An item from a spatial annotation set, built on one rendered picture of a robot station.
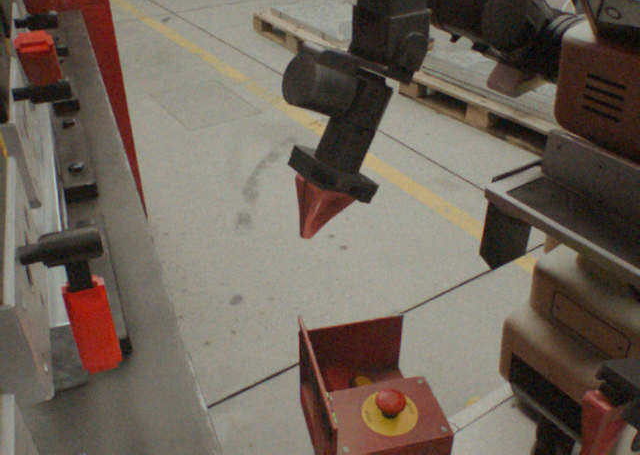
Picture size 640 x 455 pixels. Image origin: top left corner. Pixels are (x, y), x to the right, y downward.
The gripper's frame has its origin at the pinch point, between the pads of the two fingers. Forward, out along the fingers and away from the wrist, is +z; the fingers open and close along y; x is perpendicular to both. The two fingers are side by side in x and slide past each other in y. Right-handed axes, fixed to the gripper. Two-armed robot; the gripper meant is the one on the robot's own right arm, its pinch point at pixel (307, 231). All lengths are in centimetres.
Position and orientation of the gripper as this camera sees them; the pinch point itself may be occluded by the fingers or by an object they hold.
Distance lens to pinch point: 76.4
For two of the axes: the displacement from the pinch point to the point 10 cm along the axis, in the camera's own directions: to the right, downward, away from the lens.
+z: -3.8, 8.8, 2.9
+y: 5.5, 4.6, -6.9
